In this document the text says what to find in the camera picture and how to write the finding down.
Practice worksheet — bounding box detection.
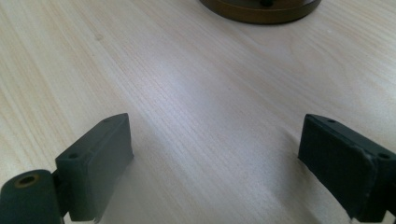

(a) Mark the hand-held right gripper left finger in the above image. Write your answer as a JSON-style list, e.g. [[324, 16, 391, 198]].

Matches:
[[55, 112, 135, 223]]

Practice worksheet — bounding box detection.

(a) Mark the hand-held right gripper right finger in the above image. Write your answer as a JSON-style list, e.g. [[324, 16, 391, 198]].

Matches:
[[297, 113, 396, 224]]

